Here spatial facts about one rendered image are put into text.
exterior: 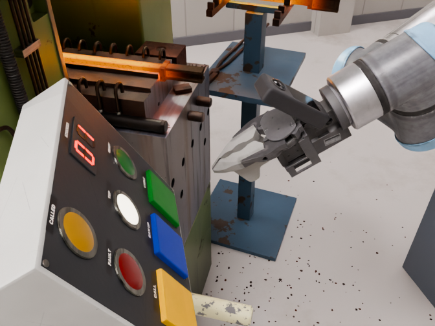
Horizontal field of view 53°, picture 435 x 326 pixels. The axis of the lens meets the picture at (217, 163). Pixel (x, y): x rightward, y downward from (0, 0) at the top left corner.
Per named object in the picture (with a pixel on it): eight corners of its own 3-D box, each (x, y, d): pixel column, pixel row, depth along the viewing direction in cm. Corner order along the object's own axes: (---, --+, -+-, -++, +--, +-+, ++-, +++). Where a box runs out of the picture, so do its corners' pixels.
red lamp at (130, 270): (152, 270, 52) (148, 246, 49) (137, 303, 49) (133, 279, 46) (127, 264, 53) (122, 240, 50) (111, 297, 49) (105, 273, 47)
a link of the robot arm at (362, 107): (372, 81, 58) (342, 51, 66) (339, 100, 59) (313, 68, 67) (389, 126, 64) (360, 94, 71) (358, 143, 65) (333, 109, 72)
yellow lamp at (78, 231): (105, 233, 47) (99, 204, 44) (85, 267, 43) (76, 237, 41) (79, 228, 48) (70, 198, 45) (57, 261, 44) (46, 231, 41)
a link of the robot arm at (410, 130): (415, 99, 81) (405, 51, 72) (468, 131, 73) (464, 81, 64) (375, 132, 81) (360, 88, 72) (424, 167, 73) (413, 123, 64)
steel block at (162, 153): (210, 180, 156) (209, 64, 128) (177, 263, 127) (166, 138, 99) (67, 156, 167) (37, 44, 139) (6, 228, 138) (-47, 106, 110)
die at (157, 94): (173, 85, 118) (171, 55, 113) (146, 126, 103) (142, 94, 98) (34, 68, 126) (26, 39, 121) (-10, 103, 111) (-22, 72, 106)
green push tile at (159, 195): (174, 194, 75) (149, 168, 71) (180, 226, 70) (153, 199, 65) (166, 199, 76) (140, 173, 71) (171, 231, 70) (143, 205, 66)
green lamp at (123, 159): (142, 165, 67) (138, 142, 65) (130, 185, 64) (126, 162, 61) (123, 162, 68) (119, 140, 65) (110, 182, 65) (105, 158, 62)
